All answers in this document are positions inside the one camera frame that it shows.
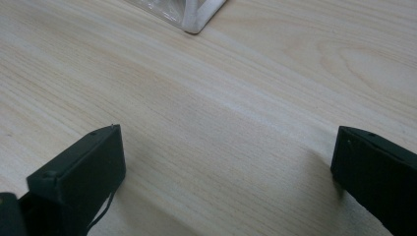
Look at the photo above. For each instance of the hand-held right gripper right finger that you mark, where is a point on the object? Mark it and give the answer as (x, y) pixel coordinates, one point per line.
(377, 177)

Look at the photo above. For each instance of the clear white-rimmed plastic container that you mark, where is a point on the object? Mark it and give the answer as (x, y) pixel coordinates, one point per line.
(193, 14)

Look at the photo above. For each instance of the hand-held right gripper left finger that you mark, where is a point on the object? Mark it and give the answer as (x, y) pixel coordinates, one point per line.
(82, 173)

